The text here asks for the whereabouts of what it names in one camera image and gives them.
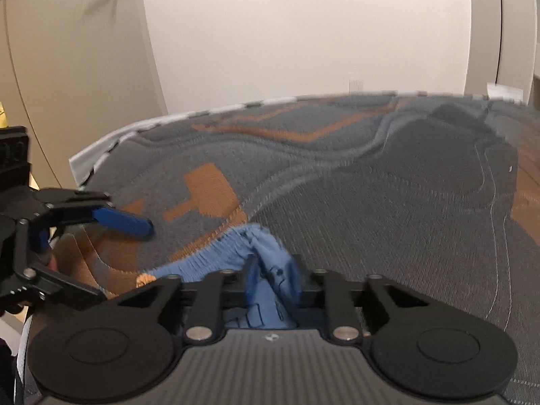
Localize beige door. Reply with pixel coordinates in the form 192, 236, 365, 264
0, 0, 168, 205

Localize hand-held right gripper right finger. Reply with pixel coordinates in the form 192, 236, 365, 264
290, 255, 428, 344

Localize grey and orange quilted mattress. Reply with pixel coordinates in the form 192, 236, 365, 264
15, 93, 540, 405

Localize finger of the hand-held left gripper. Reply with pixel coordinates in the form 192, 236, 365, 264
23, 262, 107, 312
37, 188, 154, 240

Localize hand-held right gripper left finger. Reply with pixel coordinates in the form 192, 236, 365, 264
114, 256, 260, 343

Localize grey wardrobe with white package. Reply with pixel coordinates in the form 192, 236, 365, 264
466, 0, 540, 106

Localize white flat package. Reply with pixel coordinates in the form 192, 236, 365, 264
486, 83, 524, 103

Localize blue pants with orange print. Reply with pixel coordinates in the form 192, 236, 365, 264
137, 223, 302, 330

